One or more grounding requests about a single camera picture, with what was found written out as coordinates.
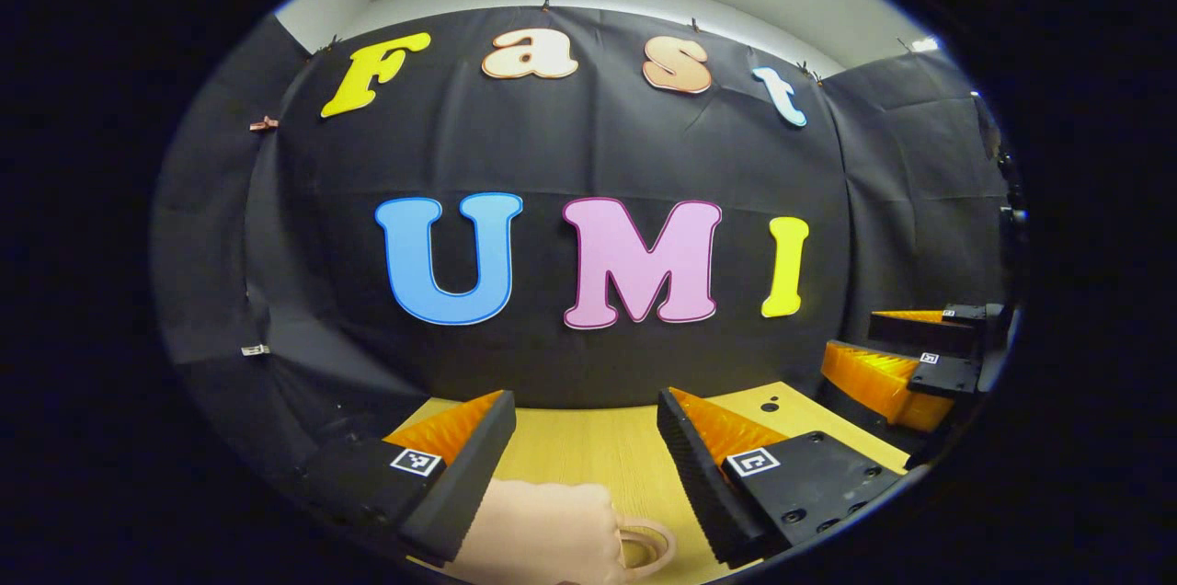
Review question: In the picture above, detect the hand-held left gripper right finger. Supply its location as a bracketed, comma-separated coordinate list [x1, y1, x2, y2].
[657, 387, 907, 569]

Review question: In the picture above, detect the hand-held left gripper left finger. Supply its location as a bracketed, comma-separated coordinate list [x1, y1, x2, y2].
[299, 389, 518, 568]

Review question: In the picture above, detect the black backdrop cloth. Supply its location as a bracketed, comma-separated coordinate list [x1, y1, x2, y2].
[152, 6, 1022, 494]

